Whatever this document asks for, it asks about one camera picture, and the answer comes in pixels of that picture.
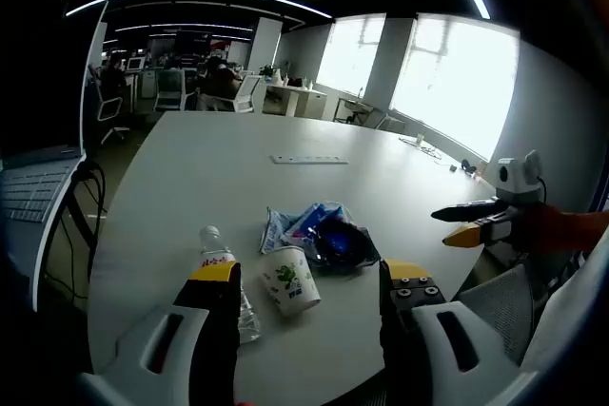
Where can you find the white table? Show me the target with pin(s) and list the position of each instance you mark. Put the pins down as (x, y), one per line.
(214, 197)

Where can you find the person's white shirt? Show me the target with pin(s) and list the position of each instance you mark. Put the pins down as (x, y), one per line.
(571, 320)

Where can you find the grey mesh office chair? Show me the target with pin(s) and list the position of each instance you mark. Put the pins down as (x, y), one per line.
(499, 311)

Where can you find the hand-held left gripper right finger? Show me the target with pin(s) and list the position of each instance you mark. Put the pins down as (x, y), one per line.
(404, 344)

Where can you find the clear packet with blue sponge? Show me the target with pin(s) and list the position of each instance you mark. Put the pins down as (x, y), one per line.
(273, 232)

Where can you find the person's right hand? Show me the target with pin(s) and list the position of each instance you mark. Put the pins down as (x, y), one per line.
(547, 230)

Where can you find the potted plant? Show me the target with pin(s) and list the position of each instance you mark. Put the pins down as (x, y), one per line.
(270, 70)

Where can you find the small white items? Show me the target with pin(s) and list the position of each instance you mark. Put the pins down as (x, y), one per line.
(421, 142)

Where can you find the white paper cup green print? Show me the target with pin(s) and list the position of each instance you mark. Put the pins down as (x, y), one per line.
(290, 282)

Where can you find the white office chair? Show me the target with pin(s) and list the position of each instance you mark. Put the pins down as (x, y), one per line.
(247, 92)
(170, 88)
(110, 109)

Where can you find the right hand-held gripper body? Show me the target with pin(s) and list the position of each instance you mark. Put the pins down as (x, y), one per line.
(521, 187)

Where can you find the small dark object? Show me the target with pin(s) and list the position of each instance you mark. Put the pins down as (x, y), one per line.
(468, 166)

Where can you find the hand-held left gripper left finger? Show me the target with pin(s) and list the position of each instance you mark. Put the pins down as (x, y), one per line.
(209, 330)

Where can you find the clear plastic water bottle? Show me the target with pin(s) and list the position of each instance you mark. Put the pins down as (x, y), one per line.
(214, 246)

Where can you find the table socket panel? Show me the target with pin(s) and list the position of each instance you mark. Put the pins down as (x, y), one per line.
(309, 159)

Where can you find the white desk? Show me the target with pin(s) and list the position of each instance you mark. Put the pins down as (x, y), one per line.
(297, 97)

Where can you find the silver laptop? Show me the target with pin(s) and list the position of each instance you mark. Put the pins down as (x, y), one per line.
(33, 187)

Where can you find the computer monitor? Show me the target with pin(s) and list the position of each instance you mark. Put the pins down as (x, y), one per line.
(136, 63)

